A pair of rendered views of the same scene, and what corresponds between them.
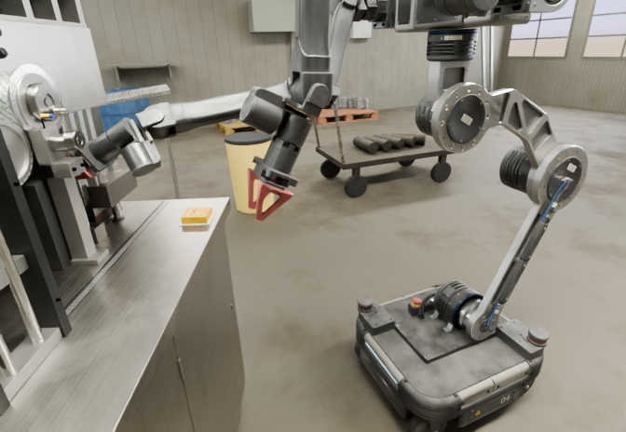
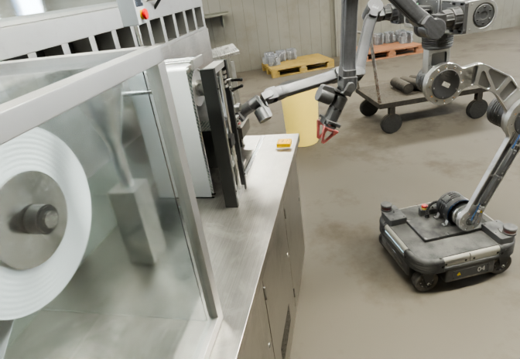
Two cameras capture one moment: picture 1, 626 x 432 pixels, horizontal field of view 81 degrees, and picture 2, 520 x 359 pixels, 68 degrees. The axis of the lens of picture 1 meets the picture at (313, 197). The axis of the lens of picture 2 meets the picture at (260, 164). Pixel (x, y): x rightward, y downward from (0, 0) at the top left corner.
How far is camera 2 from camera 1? 0.94 m
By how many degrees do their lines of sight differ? 14
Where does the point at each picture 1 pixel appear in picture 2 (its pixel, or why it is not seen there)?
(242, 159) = (293, 103)
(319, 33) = (351, 60)
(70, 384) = (255, 201)
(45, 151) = not seen: hidden behind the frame
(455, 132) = (439, 93)
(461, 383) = (446, 253)
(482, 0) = (434, 35)
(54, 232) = not seen: hidden behind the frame
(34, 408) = (247, 206)
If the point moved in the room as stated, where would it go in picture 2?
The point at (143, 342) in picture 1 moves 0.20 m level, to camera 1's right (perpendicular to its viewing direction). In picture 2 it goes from (277, 191) to (326, 190)
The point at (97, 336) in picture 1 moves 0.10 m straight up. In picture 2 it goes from (258, 189) to (254, 168)
